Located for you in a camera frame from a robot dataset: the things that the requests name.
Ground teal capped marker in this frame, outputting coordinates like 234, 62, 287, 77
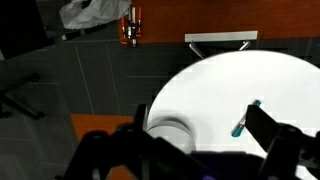
231, 99, 263, 139

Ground grey white bowl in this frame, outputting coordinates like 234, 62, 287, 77
146, 114, 198, 155

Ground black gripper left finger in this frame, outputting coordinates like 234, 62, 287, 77
121, 103, 158, 148

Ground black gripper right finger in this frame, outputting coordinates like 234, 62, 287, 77
245, 104, 320, 180

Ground white plastic bag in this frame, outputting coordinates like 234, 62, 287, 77
59, 0, 133, 31

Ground orange handled bar clamp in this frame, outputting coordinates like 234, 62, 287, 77
119, 15, 129, 46
128, 5, 144, 47

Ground white metal table base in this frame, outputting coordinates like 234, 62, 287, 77
184, 30, 259, 60

